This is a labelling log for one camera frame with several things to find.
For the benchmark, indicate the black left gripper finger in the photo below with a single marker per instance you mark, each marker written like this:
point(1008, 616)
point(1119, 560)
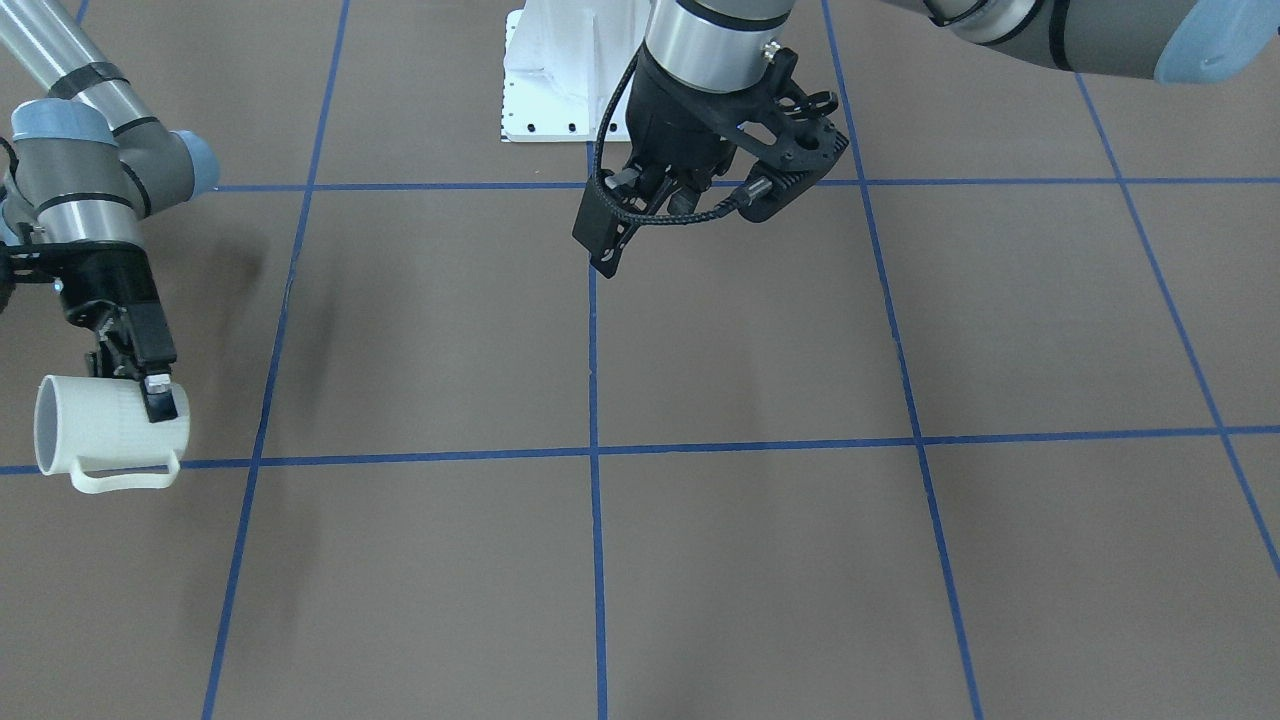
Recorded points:
point(684, 189)
point(600, 225)

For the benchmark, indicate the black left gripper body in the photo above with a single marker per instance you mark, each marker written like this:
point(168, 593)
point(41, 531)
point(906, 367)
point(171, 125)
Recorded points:
point(682, 122)

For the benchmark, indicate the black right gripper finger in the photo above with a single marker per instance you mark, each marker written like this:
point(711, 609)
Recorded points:
point(113, 357)
point(149, 352)

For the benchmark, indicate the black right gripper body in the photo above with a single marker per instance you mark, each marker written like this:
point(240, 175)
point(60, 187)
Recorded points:
point(103, 282)

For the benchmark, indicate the white ribbed mug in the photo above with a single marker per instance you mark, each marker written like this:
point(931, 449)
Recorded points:
point(97, 431)

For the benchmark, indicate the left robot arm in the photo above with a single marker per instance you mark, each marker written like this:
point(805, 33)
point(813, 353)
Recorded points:
point(708, 119)

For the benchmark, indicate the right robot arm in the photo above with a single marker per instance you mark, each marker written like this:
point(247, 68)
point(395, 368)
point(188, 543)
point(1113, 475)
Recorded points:
point(86, 163)

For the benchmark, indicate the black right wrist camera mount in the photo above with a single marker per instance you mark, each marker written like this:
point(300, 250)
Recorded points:
point(30, 263)

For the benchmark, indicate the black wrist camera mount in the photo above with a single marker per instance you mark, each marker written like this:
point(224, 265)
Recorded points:
point(30, 263)
point(787, 130)

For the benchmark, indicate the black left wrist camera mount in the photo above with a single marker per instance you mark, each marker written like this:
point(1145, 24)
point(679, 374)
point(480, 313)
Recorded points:
point(787, 130)

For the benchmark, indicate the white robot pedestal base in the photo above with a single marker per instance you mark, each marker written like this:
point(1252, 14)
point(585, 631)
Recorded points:
point(562, 61)

